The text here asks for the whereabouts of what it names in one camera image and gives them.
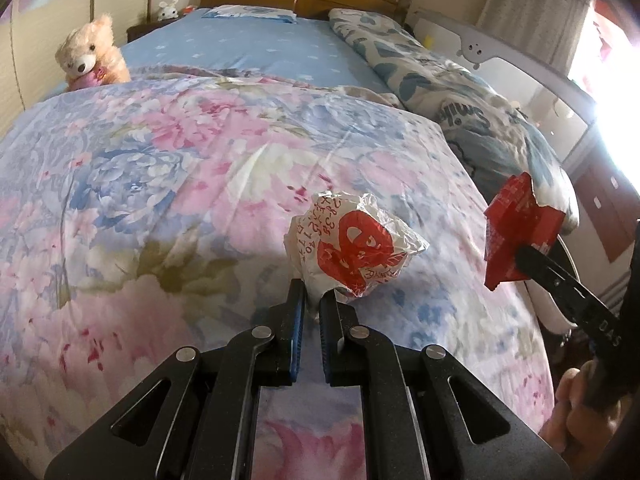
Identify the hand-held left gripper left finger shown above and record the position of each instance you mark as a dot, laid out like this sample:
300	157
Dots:
297	330

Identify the beige sliding door wardrobe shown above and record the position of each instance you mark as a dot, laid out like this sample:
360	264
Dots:
30	35

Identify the light blue bedsheet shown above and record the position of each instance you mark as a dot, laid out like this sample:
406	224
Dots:
260	50

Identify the beige window curtain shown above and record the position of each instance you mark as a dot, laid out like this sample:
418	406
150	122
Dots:
530	5

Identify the dark wooden nightstand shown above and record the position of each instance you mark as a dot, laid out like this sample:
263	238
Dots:
142	30

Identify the brown wooden cabinet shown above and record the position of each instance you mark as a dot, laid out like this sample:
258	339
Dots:
600	195

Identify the person's right hand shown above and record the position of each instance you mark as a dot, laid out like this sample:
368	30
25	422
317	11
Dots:
575	425

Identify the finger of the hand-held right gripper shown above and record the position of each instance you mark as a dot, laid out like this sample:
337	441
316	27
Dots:
565	285

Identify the grey mesh bed rail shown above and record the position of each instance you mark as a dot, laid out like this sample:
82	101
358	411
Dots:
475	45

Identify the pink blue floral quilt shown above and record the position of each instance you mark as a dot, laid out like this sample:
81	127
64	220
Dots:
150	185

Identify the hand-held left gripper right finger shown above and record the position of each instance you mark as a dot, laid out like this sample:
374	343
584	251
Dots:
327	335

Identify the cream teddy bear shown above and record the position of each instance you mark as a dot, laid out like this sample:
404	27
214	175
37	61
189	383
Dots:
85	50

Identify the white rabbit toy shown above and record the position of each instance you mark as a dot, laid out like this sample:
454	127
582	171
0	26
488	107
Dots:
168	10

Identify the blue heart print comforter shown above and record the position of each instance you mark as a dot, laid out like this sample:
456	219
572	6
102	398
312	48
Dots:
425	75

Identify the white red print plastic bag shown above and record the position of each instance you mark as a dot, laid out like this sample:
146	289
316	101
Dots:
360	245

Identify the white blue pillow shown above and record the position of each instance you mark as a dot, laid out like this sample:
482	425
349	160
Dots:
250	12

